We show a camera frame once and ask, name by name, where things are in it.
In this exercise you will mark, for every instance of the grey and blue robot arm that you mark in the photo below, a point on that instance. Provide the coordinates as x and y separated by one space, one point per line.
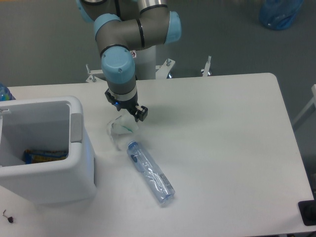
121 26

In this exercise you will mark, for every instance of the white trash can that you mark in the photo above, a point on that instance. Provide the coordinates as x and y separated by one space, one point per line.
47 124

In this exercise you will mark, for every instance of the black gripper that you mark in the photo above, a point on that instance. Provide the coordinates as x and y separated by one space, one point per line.
131 105

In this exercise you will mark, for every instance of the clear plastic water bottle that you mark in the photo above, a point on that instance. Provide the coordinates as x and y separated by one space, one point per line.
152 173

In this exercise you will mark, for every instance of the blue yellow snack wrapper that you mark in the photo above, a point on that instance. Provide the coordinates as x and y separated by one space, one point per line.
39 156

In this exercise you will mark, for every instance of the blue bottle at left edge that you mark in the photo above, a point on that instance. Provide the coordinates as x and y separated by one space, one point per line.
5 94

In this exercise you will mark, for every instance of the metal clamp bolt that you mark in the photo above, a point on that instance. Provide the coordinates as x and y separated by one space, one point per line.
206 72

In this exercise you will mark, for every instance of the white frame at right edge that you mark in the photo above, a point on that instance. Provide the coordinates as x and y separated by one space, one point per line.
306 112

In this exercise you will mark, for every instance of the blue plastic bag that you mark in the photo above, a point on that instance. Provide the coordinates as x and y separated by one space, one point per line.
279 14

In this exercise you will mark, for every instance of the black device at table edge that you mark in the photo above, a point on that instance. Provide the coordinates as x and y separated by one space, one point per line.
308 212

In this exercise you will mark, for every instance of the white plastic wrapper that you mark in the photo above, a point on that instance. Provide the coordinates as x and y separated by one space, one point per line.
122 131

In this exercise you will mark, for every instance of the white pedestal base bracket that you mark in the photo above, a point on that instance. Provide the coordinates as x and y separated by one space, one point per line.
162 72

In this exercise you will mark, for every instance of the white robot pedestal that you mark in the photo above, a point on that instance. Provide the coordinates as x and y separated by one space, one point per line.
145 63

